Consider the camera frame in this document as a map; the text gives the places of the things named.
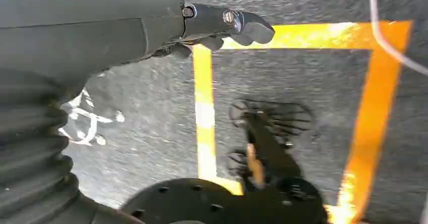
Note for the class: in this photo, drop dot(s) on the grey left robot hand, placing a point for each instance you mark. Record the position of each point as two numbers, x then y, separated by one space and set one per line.
73 25

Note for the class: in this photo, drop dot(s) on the ribbed grey left arm sleeve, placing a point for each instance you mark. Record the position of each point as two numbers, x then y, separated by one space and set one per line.
30 155

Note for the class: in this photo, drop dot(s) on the black round perforated disc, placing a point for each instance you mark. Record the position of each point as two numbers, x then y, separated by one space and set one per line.
207 204

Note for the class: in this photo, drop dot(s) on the yellow tape square outline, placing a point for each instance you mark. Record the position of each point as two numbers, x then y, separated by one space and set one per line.
374 115

